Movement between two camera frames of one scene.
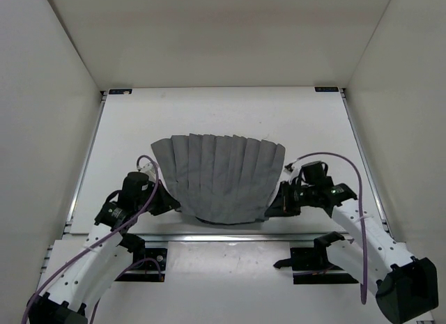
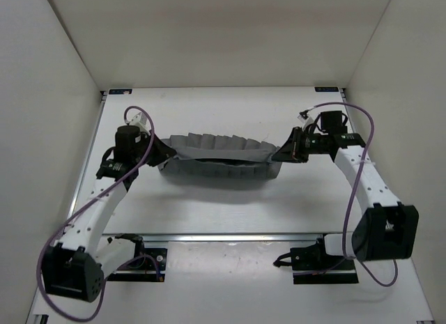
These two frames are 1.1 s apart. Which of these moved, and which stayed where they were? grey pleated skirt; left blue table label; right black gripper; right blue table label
Moved: right black gripper; grey pleated skirt
Stayed: right blue table label; left blue table label
